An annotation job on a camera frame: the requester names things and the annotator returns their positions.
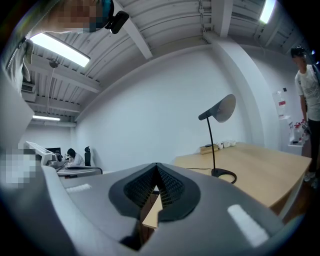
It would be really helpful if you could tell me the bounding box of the white low cabinet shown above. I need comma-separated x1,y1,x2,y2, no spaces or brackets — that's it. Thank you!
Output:
287,143,305,156

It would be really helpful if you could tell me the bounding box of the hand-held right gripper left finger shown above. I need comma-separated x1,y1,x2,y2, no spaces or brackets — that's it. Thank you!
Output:
3,162,158,256

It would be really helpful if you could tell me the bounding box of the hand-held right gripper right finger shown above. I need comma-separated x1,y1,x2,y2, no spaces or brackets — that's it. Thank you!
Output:
143,162,285,256

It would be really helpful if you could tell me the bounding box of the black desk lamp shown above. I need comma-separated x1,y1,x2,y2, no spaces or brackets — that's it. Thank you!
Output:
198,93,238,185

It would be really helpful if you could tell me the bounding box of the teal head strap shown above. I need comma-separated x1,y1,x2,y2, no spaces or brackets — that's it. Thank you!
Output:
96,0,115,32

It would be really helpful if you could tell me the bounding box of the clear water dispenser bottle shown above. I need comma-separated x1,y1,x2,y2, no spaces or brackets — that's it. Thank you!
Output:
272,90,288,118

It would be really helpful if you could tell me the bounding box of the square wooden table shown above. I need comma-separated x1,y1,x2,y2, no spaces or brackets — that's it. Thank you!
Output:
142,141,313,230

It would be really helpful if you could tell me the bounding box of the white slanted panel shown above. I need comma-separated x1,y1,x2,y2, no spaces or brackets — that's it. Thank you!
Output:
24,140,55,166

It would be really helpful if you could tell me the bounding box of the long ceiling light panel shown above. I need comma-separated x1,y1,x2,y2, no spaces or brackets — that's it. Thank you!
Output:
258,0,277,25
32,114,61,122
29,32,91,68

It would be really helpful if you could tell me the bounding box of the white air conditioner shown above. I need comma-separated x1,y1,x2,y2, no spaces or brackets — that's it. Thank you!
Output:
21,82,37,103

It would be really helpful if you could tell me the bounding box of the yellow tissue box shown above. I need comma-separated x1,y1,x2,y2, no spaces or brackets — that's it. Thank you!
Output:
199,144,220,155

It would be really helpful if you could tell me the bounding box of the black head-mounted camera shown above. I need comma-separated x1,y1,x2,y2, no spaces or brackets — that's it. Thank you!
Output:
104,10,130,35

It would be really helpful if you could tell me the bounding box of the white red-print plastic bag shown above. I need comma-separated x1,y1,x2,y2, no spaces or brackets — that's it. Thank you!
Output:
289,119,307,145

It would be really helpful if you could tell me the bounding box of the person's beige shirt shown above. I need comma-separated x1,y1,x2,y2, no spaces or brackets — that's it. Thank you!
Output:
0,0,66,146

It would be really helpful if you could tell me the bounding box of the grey office desk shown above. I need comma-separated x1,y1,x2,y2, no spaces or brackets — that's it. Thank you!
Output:
56,165,104,179

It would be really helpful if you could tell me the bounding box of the person's head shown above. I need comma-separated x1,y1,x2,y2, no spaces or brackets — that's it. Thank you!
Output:
46,0,115,35

